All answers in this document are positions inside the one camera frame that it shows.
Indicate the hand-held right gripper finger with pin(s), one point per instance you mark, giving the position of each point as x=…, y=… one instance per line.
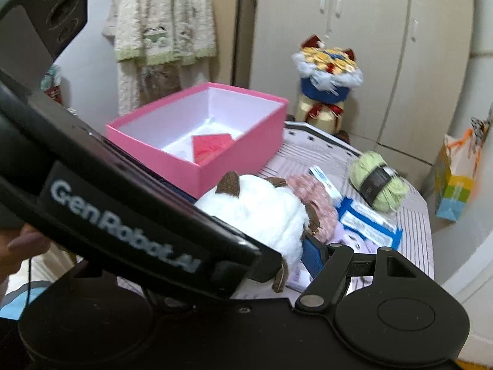
x=314, y=256

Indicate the red envelope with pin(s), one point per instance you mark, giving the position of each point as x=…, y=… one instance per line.
x=212, y=146

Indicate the beige wardrobe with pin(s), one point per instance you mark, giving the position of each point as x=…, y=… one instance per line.
x=385, y=84

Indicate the lilac soft cloth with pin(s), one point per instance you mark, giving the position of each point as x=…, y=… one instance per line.
x=342, y=239

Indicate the pink cardboard box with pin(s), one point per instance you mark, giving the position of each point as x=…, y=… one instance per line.
x=238, y=158

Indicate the person's left hand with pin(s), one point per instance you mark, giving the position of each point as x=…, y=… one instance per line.
x=23, y=244

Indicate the white tissue packet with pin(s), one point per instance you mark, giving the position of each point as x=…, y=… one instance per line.
x=323, y=179

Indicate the blue tissue packet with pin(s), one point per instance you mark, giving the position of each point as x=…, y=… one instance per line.
x=369, y=219

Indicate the fluffy cream jacket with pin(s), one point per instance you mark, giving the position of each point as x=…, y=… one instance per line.
x=169, y=7

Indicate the woven handbag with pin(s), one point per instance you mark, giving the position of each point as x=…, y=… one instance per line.
x=54, y=94

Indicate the white plush toy brown ears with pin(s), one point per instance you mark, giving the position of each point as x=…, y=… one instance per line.
x=250, y=208

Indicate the green yarn ball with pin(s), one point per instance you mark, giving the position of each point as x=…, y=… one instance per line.
x=362, y=169

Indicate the fluffy cream pants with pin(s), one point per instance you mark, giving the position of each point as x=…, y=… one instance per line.
x=154, y=81

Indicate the white plastic bag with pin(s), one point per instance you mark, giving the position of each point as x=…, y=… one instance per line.
x=52, y=77

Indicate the flower bouquet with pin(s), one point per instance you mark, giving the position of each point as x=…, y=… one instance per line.
x=327, y=84

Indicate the colourful gift bag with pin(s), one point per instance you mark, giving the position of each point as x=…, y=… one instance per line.
x=454, y=189

